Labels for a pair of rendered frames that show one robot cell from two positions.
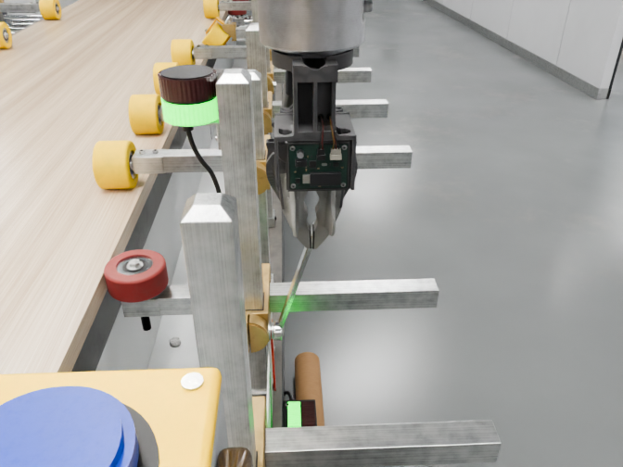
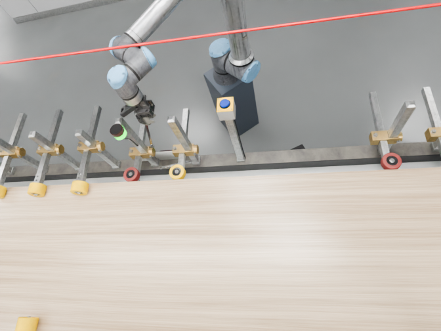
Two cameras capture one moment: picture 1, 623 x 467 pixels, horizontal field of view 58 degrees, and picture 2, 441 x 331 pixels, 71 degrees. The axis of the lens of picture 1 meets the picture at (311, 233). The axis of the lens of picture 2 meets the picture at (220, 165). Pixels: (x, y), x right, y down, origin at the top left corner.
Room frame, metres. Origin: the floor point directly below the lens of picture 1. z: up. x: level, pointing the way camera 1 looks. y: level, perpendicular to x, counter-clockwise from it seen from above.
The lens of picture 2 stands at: (-0.16, 0.82, 2.26)
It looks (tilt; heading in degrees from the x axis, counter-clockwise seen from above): 63 degrees down; 296
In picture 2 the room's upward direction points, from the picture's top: 24 degrees counter-clockwise
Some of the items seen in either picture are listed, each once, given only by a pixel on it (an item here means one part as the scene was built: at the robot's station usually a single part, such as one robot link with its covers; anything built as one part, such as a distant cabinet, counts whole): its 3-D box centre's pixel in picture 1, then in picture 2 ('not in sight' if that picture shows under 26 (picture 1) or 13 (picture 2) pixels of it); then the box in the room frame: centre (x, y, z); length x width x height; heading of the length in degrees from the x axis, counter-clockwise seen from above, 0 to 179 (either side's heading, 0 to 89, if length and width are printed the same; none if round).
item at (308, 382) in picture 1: (309, 397); not in sight; (1.19, 0.01, 0.04); 0.30 x 0.08 x 0.08; 3
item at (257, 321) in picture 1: (249, 306); (142, 153); (0.61, 0.09, 0.84); 0.13 x 0.06 x 0.05; 3
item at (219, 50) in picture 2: not in sight; (223, 55); (0.22, -0.64, 0.79); 0.17 x 0.15 x 0.18; 142
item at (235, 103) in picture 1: (247, 262); (139, 144); (0.59, 0.08, 0.93); 0.03 x 0.03 x 0.48; 3
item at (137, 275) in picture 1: (141, 296); (134, 177); (0.62, 0.24, 0.85); 0.08 x 0.08 x 0.11
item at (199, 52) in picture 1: (270, 50); not in sight; (1.63, 0.12, 0.95); 0.50 x 0.04 x 0.04; 93
